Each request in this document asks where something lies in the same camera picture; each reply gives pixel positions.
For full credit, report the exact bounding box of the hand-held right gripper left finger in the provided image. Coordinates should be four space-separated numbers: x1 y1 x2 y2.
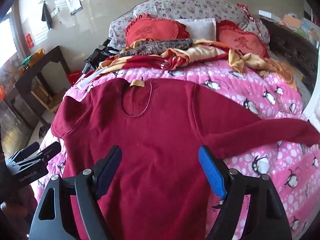
29 145 123 240

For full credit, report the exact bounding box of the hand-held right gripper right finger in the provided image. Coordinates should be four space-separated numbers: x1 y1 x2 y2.
198 145 293 240

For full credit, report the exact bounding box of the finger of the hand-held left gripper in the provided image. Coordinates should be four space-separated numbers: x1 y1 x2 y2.
18 141 62 168
7 142 40 164

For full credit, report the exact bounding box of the dark red sweater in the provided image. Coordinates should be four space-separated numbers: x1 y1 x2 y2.
51 77 320 240

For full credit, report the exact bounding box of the person's left forearm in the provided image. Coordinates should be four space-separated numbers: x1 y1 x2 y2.
0 185 38 240

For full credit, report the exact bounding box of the dark slippers pair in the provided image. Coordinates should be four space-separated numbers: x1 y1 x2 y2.
39 125 52 139

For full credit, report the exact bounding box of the pink penguin print blanket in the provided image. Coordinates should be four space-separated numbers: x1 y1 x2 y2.
32 57 320 240

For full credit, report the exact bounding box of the light wooden chair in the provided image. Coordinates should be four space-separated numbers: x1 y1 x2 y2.
31 76 65 115

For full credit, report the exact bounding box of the red bag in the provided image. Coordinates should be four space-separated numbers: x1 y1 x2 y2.
65 71 80 85

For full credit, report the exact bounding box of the white plastic bar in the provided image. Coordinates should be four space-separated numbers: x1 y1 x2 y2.
77 70 103 89

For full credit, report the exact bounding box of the dark wooden table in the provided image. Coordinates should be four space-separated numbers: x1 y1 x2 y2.
0 45 70 133

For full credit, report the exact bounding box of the window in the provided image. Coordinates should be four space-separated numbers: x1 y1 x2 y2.
0 7 18 68

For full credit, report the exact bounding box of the red and orange blanket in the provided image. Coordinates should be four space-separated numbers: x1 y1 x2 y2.
96 38 298 90

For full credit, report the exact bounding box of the brown patterned cloth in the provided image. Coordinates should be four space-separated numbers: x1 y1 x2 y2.
119 39 193 58

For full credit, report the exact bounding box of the dark hanging cloth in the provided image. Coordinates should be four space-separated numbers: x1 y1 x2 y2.
41 2 53 30

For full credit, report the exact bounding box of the red heart-shaped pillow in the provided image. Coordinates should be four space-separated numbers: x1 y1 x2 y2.
126 15 189 48
215 20 269 58

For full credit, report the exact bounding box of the white pillow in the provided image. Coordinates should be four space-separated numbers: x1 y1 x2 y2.
175 17 217 42

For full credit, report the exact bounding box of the dark carved wooden cabinet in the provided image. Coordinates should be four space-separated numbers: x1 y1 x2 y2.
260 17 320 80

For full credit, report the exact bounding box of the cardboard box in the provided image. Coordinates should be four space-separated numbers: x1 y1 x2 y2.
282 14 303 28

